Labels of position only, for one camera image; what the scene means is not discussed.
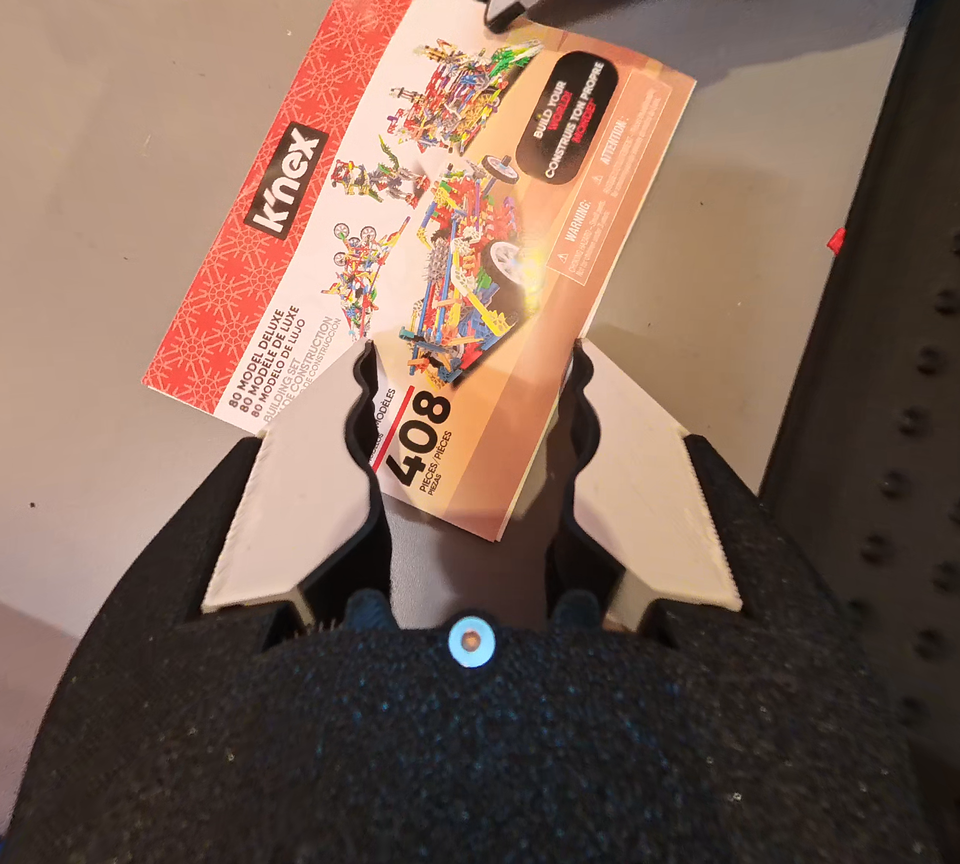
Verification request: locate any toy instruction booklet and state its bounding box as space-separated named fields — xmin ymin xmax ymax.
xmin=141 ymin=0 xmax=699 ymax=544

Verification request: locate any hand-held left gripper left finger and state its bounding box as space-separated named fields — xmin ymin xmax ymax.
xmin=201 ymin=339 xmax=393 ymax=617

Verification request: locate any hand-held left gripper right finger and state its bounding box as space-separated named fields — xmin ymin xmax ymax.
xmin=551 ymin=339 xmax=745 ymax=634

